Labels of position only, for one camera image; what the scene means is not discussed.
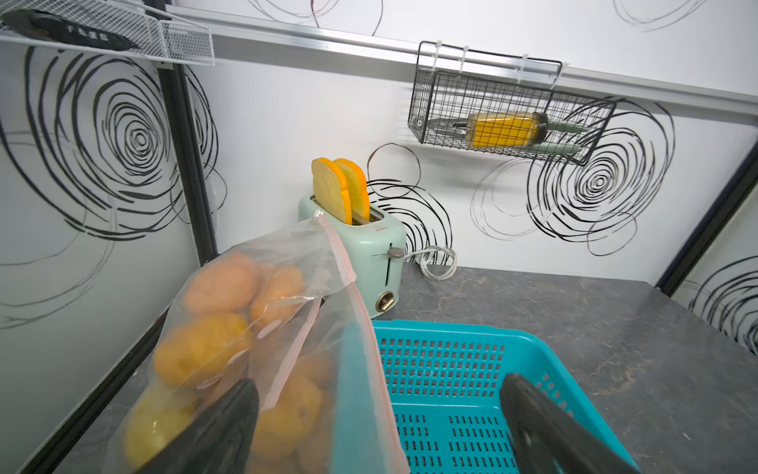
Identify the toast slice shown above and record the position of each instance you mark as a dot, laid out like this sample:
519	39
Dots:
330	189
357	187

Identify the mint green toaster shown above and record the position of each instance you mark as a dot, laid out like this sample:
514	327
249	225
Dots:
375	248

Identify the right toast slice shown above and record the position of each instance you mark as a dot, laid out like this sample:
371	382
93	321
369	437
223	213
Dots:
357	187

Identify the aluminium wall rail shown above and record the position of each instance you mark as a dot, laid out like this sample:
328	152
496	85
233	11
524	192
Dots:
223	25

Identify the left toast slice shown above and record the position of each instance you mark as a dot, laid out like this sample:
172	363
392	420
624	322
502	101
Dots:
330	189

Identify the white wire wall shelf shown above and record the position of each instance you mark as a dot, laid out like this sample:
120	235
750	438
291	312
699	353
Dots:
161	36

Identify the black wire wall basket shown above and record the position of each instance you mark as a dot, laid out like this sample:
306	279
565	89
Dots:
475	100

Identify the reddish potato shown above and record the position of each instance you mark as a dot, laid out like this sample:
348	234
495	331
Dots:
279	300

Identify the yellow bottle in basket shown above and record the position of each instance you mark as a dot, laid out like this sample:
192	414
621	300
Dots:
498	130

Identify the black remote control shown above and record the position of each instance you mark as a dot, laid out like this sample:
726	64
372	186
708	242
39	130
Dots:
40	25

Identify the clear zipper bag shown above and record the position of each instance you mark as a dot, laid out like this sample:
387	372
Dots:
244	315

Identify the teal plastic basket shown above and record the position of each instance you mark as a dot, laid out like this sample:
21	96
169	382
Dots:
443	381

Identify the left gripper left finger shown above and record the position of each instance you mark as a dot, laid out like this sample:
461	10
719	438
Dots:
219	441

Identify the large potato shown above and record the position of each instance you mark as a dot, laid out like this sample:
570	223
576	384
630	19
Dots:
227	284

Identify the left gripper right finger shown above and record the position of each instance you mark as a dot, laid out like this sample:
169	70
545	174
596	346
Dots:
545	439

